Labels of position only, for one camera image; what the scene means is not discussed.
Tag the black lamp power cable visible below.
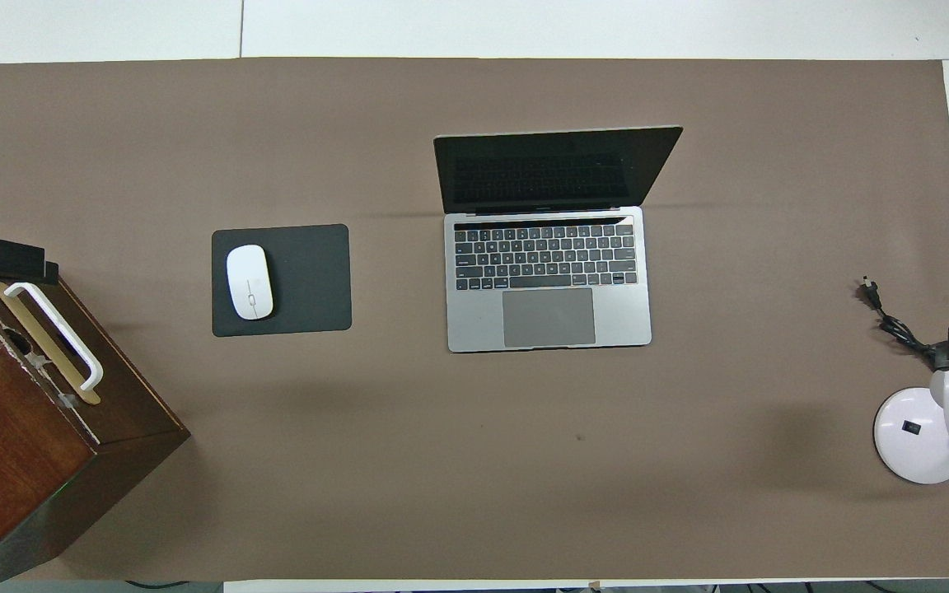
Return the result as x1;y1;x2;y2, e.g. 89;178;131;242
862;278;949;369

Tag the white box handle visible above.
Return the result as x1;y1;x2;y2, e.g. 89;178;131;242
3;282;105;391

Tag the gold handle plate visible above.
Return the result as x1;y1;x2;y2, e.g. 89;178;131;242
0;282;101;405

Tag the dark wooden box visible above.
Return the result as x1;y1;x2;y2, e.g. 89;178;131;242
0;280;191;592

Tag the white desk lamp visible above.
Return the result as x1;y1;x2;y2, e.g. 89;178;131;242
873;362;949;485

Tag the white computer mouse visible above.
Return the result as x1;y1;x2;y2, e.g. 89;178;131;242
226;245;274;321

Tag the black mouse pad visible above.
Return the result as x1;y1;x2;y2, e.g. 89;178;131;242
211;223;353;338

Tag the brown table mat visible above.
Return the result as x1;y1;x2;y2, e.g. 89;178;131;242
0;58;949;581

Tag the silver laptop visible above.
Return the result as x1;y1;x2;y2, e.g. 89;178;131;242
432;125;684;353

